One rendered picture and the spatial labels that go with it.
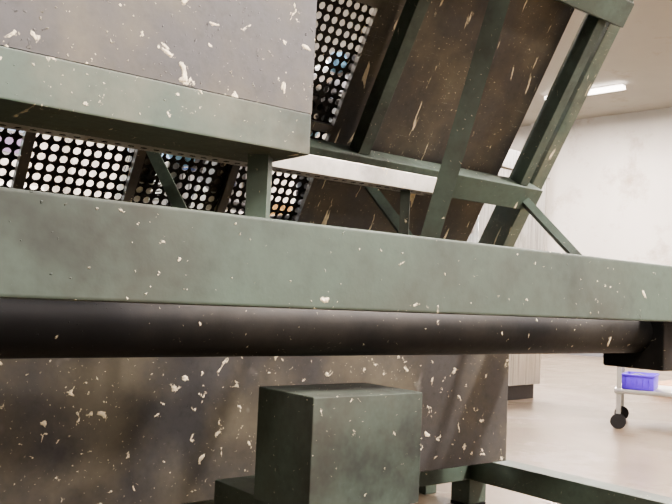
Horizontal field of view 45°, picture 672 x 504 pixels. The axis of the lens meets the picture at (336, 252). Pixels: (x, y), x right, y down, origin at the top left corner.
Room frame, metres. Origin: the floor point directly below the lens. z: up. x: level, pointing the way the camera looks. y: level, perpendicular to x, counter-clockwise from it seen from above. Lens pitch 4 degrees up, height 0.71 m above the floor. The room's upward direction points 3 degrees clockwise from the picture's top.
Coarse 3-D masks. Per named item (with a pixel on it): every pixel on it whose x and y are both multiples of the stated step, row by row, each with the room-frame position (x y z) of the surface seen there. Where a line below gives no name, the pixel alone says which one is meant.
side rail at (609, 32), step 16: (608, 32) 2.54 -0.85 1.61; (608, 48) 2.58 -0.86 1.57; (592, 64) 2.58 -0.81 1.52; (592, 80) 2.62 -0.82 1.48; (576, 96) 2.62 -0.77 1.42; (576, 112) 2.66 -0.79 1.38; (560, 128) 2.67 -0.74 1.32; (560, 144) 2.71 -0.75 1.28; (544, 160) 2.71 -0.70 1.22; (544, 176) 2.76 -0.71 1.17; (496, 208) 2.87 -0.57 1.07; (512, 208) 2.81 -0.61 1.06; (496, 224) 2.87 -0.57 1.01; (512, 224) 2.81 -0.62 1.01; (480, 240) 2.93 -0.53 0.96; (496, 240) 2.87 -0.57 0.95; (512, 240) 2.86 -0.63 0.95
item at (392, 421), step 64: (0, 192) 0.64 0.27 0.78; (0, 256) 0.65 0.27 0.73; (64, 256) 0.68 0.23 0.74; (128, 256) 0.71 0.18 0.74; (192, 256) 0.75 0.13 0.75; (256, 256) 0.79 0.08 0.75; (320, 256) 0.84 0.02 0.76; (384, 256) 0.90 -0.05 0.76; (448, 256) 0.96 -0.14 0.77; (512, 256) 1.03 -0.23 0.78; (576, 256) 1.12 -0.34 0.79; (0, 320) 1.23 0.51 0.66; (64, 320) 1.29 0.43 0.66; (128, 320) 1.36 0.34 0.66; (192, 320) 1.43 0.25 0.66; (256, 320) 1.51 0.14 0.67; (320, 320) 1.61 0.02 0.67; (384, 320) 1.71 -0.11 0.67; (448, 320) 1.83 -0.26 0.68; (512, 320) 1.97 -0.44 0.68; (576, 320) 2.14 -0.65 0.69; (640, 320) 1.23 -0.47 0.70; (0, 384) 1.72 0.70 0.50; (64, 384) 1.81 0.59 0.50; (128, 384) 1.90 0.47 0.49; (192, 384) 2.01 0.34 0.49; (256, 384) 2.12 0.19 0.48; (320, 384) 1.84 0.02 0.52; (384, 384) 2.40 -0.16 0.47; (448, 384) 2.57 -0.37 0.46; (0, 448) 1.73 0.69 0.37; (64, 448) 1.81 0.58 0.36; (128, 448) 1.91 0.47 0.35; (192, 448) 2.01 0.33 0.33; (256, 448) 1.75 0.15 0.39; (320, 448) 1.61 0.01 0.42; (384, 448) 1.71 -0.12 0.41; (448, 448) 2.57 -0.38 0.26
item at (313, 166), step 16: (16, 128) 1.36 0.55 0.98; (32, 128) 1.35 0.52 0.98; (112, 144) 1.47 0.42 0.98; (128, 144) 1.46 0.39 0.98; (208, 160) 1.60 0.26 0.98; (224, 160) 1.59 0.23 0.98; (288, 160) 1.66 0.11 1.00; (304, 160) 1.69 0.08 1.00; (320, 160) 1.71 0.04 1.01; (336, 160) 1.74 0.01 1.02; (320, 176) 1.74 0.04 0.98; (336, 176) 1.74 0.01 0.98; (352, 176) 1.77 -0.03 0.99; (368, 176) 1.80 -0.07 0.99; (384, 176) 1.83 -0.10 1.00; (400, 176) 1.86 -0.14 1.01; (416, 176) 1.89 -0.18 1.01; (416, 192) 1.92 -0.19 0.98; (432, 192) 1.92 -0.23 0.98
